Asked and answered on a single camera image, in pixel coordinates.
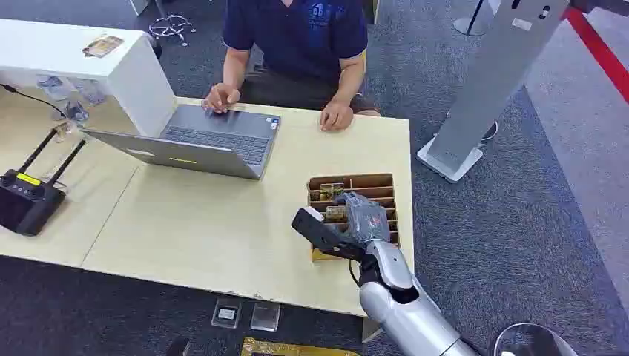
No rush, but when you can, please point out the person's right hand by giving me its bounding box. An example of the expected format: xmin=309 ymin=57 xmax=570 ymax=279
xmin=200 ymin=82 xmax=243 ymax=114

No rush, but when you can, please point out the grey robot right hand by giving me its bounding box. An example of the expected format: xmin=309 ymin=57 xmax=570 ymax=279
xmin=335 ymin=191 xmax=392 ymax=246

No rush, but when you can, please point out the person's left hand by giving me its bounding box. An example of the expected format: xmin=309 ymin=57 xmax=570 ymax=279
xmin=318 ymin=100 xmax=355 ymax=133

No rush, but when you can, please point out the gold printed card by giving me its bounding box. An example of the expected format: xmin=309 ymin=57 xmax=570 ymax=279
xmin=324 ymin=205 xmax=350 ymax=223
xmin=318 ymin=182 xmax=346 ymax=202

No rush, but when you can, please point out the wooden card box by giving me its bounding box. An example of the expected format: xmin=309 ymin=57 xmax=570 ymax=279
xmin=306 ymin=173 xmax=401 ymax=263

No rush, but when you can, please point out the grey laptop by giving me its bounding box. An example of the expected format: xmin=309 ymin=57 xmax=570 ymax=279
xmin=81 ymin=104 xmax=282 ymax=181

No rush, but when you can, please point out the chrome chair base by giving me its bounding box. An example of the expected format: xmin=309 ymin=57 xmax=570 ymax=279
xmin=148 ymin=13 xmax=197 ymax=48

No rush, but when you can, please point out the person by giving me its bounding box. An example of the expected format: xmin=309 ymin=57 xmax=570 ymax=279
xmin=200 ymin=0 xmax=382 ymax=133

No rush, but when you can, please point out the white desk shelf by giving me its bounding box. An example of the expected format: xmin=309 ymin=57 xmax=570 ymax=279
xmin=0 ymin=19 xmax=178 ymax=139

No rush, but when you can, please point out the white stand base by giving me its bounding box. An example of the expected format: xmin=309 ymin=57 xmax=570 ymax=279
xmin=416 ymin=136 xmax=486 ymax=184

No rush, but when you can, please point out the sleeved card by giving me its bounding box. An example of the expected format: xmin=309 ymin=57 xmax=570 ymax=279
xmin=82 ymin=34 xmax=125 ymax=59

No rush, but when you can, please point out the clear empty card case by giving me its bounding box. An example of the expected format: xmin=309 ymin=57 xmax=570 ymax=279
xmin=250 ymin=300 xmax=282 ymax=333

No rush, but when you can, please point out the gold framed sheet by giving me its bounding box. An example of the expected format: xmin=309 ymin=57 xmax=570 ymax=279
xmin=240 ymin=336 xmax=363 ymax=356

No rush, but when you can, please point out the grey stand column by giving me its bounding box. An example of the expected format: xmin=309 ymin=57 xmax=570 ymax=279
xmin=426 ymin=0 xmax=571 ymax=173

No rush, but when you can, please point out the clear card case with label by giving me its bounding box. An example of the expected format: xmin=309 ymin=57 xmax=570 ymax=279
xmin=211 ymin=297 xmax=243 ymax=329

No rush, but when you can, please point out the round silver rimmed object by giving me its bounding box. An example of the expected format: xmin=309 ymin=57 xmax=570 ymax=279
xmin=492 ymin=322 xmax=579 ymax=356

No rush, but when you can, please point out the black router with antennas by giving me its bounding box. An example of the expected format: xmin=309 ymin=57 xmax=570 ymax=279
xmin=0 ymin=126 xmax=88 ymax=237

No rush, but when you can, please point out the red floor strip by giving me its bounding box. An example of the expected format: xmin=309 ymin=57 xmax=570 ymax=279
xmin=562 ymin=5 xmax=629 ymax=105

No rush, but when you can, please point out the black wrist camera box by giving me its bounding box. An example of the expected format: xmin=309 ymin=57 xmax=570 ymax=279
xmin=291 ymin=205 xmax=367 ymax=262

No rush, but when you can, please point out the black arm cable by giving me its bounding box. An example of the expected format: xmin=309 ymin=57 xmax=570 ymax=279
xmin=347 ymin=259 xmax=363 ymax=289

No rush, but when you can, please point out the round barrier post base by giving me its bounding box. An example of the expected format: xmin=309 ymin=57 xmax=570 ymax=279
xmin=452 ymin=0 xmax=493 ymax=38

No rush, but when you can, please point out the black power cable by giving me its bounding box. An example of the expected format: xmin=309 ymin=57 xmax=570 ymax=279
xmin=0 ymin=83 xmax=67 ymax=119

